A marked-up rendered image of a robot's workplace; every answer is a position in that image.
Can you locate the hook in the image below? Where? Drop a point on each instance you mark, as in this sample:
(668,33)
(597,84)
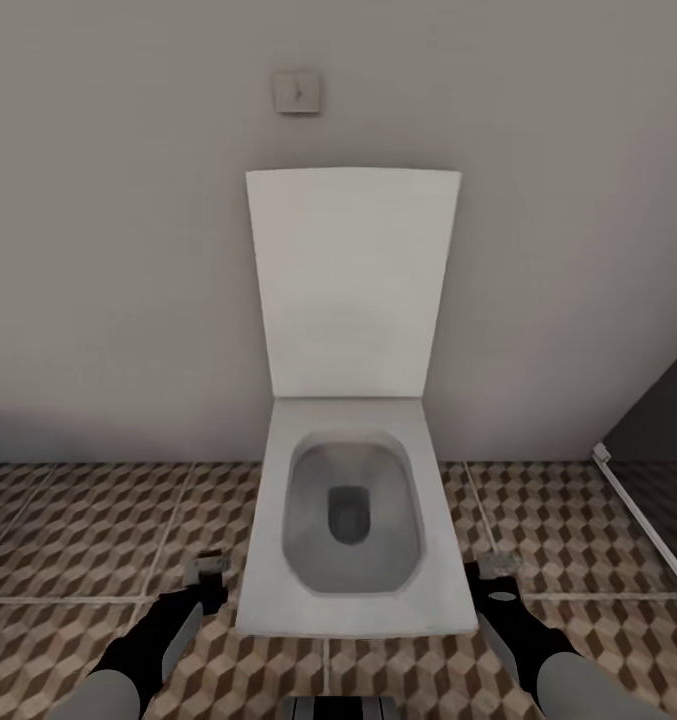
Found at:
(298,92)

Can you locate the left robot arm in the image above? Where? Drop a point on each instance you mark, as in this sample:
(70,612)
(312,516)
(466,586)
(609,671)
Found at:
(138,665)

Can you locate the mousetrap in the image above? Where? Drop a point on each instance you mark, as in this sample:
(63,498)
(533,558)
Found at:
(211,578)
(471,569)

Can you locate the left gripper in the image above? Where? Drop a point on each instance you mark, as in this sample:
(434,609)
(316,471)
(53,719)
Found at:
(212,595)

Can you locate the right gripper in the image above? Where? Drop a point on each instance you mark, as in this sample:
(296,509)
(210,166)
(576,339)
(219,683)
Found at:
(479,586)

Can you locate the door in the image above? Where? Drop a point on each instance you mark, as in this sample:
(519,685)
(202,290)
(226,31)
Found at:
(641,451)

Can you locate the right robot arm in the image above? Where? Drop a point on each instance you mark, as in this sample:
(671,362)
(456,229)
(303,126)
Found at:
(564,684)

